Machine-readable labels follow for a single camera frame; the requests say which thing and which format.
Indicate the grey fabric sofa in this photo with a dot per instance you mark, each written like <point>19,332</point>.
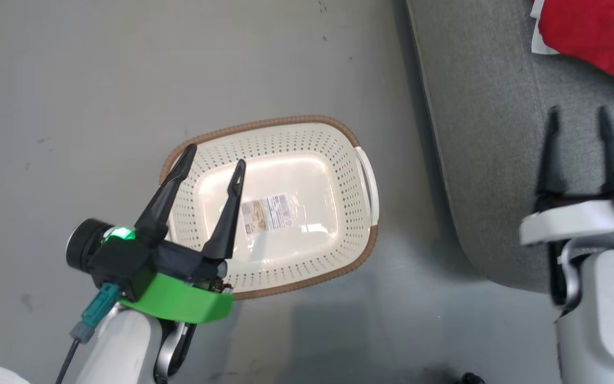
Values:
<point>488,133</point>

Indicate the small black floor object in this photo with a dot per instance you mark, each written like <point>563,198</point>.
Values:
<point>472,378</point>

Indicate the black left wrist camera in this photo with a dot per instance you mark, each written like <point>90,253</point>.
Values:
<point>118,261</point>

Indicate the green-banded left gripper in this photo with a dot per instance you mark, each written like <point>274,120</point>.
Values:
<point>184,301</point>

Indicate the printed paper basket label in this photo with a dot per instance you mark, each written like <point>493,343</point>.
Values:
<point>267,213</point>

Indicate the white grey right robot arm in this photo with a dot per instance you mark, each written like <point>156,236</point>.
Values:
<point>605,320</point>

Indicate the cream perforated laundry basket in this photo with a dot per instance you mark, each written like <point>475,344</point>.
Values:
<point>307,176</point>

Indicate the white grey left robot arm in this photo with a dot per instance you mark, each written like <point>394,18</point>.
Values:
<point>120,346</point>

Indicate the red and white garment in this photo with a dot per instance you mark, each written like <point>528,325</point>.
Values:
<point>600,26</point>

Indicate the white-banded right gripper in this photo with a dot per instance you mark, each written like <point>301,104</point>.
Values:
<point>568,221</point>

